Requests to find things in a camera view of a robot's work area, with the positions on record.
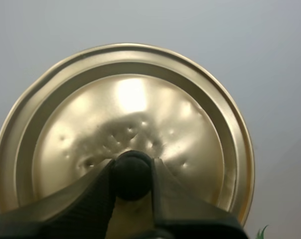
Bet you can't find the gold lid with black knob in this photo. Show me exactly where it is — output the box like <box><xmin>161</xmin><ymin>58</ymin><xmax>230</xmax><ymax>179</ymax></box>
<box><xmin>0</xmin><ymin>43</ymin><xmax>255</xmax><ymax>239</ymax></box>

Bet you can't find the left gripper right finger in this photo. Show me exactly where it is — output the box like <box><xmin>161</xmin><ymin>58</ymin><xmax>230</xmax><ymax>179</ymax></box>
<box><xmin>150</xmin><ymin>157</ymin><xmax>250</xmax><ymax>239</ymax></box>

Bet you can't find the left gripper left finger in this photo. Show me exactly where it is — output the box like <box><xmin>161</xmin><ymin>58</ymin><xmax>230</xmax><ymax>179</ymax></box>
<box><xmin>0</xmin><ymin>159</ymin><xmax>116</xmax><ymax>239</ymax></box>

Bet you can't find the yellow toy pineapple green crown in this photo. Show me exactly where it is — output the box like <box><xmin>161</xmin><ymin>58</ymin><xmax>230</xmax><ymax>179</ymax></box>
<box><xmin>255</xmin><ymin>225</ymin><xmax>270</xmax><ymax>239</ymax></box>

